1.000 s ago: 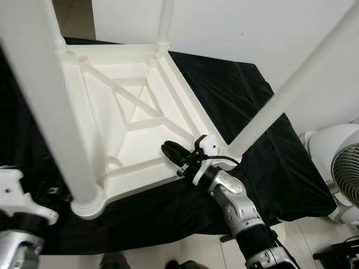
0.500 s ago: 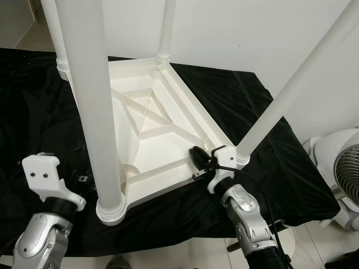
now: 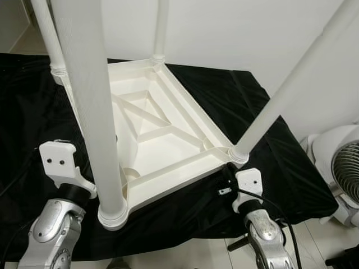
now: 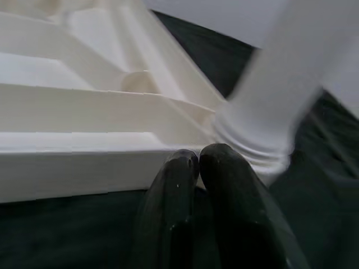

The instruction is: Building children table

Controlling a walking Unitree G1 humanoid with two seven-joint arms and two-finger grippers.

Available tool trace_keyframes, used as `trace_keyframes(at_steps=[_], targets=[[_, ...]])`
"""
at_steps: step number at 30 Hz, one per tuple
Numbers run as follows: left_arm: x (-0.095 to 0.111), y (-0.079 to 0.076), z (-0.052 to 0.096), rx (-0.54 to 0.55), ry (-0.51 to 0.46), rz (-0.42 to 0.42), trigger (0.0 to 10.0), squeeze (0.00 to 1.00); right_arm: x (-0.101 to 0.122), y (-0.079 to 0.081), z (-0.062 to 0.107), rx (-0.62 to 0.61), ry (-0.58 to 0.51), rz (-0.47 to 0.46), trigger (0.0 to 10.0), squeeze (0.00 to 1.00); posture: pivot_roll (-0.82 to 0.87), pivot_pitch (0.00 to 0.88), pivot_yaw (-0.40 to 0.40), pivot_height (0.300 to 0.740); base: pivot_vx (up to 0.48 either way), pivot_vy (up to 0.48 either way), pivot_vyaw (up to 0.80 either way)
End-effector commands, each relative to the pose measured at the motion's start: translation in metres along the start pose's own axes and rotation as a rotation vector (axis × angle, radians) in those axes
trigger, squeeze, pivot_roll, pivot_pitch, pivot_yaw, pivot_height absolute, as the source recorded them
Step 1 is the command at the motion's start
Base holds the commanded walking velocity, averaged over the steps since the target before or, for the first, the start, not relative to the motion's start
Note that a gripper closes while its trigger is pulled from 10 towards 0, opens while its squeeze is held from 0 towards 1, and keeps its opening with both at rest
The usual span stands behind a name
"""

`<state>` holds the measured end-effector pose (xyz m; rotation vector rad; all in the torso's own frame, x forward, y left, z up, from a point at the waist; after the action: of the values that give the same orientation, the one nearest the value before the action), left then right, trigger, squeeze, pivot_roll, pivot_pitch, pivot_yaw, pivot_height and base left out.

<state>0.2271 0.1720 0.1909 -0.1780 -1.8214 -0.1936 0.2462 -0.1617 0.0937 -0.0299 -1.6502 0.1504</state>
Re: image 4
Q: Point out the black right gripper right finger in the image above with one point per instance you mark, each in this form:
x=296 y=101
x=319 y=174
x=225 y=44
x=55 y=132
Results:
x=241 y=213

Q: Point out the white plastic table leg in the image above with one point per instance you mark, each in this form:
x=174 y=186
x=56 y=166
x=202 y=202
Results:
x=280 y=84

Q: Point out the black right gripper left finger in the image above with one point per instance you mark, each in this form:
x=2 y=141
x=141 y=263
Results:
x=171 y=210

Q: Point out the white plastic children table top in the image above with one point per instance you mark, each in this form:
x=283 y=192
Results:
x=84 y=112

